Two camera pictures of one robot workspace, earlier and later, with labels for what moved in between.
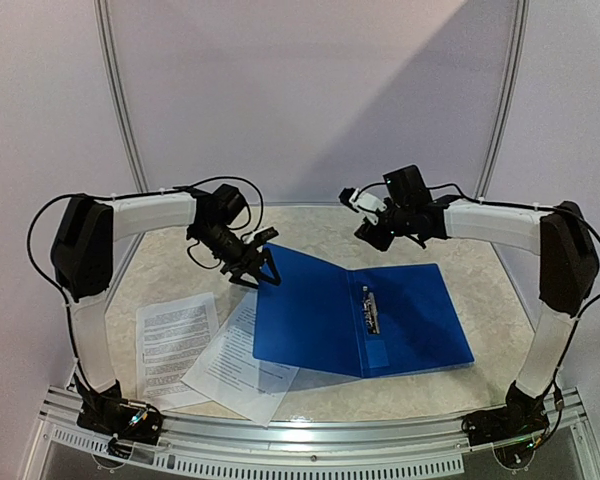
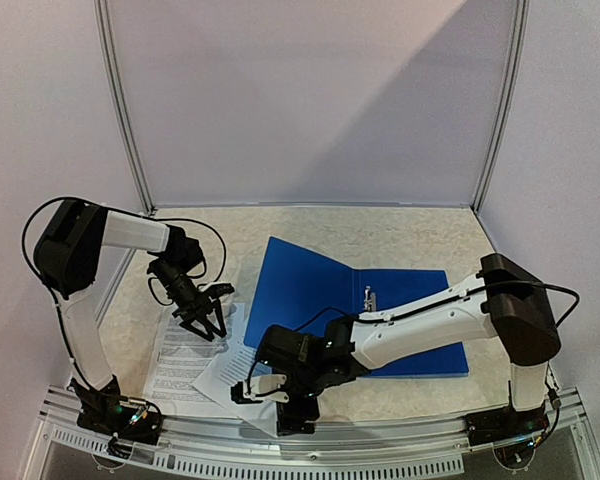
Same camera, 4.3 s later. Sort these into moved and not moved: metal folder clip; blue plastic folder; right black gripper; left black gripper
Moved: left black gripper; right black gripper
Not moved: metal folder clip; blue plastic folder
